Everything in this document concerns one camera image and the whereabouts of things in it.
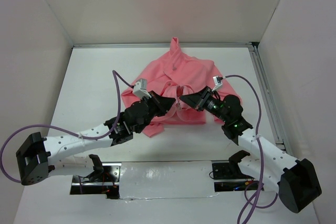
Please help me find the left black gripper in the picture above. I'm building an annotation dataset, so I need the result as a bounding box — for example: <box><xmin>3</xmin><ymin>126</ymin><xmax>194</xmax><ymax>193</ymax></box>
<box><xmin>135</xmin><ymin>90</ymin><xmax>175</xmax><ymax>134</ymax></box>

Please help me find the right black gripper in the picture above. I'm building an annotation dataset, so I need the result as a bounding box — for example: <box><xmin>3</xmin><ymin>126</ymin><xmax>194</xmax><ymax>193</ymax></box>
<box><xmin>180</xmin><ymin>86</ymin><xmax>230</xmax><ymax>123</ymax></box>

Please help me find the pink zip jacket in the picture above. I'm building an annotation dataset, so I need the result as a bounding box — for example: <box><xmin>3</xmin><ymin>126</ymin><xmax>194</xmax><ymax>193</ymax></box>
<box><xmin>121</xmin><ymin>37</ymin><xmax>242</xmax><ymax>138</ymax></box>

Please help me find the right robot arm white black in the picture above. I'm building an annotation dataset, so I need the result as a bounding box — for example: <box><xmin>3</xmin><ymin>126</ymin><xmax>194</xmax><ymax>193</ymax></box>
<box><xmin>180</xmin><ymin>87</ymin><xmax>322</xmax><ymax>214</ymax></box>

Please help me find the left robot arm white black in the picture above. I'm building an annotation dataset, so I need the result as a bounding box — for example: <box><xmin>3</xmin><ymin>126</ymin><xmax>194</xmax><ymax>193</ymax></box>
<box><xmin>16</xmin><ymin>91</ymin><xmax>175</xmax><ymax>186</ymax></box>

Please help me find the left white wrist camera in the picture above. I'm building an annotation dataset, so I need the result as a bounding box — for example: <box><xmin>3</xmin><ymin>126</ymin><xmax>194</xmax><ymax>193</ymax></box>
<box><xmin>132</xmin><ymin>78</ymin><xmax>151</xmax><ymax>99</ymax></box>

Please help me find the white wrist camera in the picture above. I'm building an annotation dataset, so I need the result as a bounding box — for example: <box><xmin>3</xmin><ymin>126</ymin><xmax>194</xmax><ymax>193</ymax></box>
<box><xmin>212</xmin><ymin>76</ymin><xmax>224</xmax><ymax>92</ymax></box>
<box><xmin>132</xmin><ymin>78</ymin><xmax>151</xmax><ymax>99</ymax></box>

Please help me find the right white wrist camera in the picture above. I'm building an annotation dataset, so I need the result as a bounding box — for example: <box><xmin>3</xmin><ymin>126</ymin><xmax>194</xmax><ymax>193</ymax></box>
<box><xmin>212</xmin><ymin>76</ymin><xmax>224</xmax><ymax>92</ymax></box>

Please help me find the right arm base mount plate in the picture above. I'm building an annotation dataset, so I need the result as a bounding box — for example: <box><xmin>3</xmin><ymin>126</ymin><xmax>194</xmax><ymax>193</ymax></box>
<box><xmin>209</xmin><ymin>161</ymin><xmax>258</xmax><ymax>192</ymax></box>

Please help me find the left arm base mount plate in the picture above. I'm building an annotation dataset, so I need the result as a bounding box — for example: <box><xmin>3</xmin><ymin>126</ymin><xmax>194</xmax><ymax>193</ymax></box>
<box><xmin>70</xmin><ymin>163</ymin><xmax>121</xmax><ymax>199</ymax></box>

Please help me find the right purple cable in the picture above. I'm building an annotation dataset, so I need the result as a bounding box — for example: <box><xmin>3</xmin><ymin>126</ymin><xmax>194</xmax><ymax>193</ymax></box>
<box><xmin>222</xmin><ymin>74</ymin><xmax>280</xmax><ymax>224</ymax></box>

